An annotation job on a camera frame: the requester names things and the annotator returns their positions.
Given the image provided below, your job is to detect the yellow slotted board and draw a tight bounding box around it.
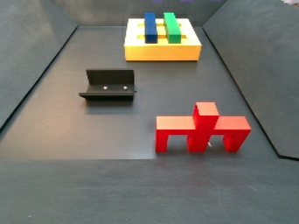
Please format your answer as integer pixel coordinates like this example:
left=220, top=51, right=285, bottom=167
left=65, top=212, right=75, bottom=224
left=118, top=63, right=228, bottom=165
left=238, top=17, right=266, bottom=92
left=125, top=18, right=202, bottom=61

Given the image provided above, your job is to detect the green long bar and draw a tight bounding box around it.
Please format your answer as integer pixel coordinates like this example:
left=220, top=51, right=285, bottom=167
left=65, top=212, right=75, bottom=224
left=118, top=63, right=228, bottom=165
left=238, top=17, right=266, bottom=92
left=163, top=12, right=182, bottom=44

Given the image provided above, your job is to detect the blue long bar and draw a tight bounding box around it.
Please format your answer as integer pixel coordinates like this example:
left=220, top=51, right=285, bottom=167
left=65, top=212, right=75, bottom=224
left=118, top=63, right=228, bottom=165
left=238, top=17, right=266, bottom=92
left=145, top=12, right=158, bottom=44

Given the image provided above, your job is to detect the black angled bracket holder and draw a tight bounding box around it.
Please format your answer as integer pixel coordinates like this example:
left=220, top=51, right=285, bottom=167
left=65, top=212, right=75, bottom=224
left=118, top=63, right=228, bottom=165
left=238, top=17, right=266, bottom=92
left=79, top=68, right=137, bottom=101

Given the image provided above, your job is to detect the red three-legged block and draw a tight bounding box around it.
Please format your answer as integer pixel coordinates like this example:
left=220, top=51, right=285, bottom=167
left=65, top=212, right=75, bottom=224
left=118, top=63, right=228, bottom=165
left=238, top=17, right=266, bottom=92
left=155, top=102, right=252, bottom=152

